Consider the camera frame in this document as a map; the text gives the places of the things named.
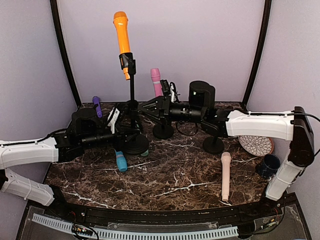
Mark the black aluminium rail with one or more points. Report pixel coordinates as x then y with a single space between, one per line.
88 215

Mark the black right corner post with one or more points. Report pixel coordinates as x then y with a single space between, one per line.
258 52

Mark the orange toy microphone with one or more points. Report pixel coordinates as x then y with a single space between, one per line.
120 21

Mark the white slotted cable duct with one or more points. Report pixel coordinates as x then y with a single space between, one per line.
125 231

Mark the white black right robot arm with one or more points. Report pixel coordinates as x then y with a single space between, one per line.
292 126

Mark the white floral plate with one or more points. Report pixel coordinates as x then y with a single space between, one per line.
258 146

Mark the black left corner post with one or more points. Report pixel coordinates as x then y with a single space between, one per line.
63 52

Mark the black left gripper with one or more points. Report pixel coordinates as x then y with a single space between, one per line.
128 131

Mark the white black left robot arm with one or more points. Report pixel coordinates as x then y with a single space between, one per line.
85 131

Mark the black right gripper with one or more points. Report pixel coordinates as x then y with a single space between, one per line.
159 100

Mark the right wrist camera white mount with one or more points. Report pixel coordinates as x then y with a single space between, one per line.
169 90

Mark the dark blue mug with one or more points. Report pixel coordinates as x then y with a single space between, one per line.
268 167

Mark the blue toy microphone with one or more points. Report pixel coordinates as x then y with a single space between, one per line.
121 161

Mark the mint green toy microphone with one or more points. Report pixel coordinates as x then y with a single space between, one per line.
146 153

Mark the black stand with pink microphone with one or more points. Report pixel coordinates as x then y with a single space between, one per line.
163 131

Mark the beige toy microphone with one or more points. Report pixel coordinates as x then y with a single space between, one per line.
225 184

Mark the black corner post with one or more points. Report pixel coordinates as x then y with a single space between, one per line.
63 52
258 52

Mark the purple toy microphone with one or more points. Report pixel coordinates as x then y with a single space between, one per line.
97 106

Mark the black stand with orange microphone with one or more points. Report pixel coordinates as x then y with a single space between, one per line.
142 143

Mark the pink toy microphone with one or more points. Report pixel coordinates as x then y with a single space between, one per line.
156 80

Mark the black stand for beige microphone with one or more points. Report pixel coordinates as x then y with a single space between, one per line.
213 145

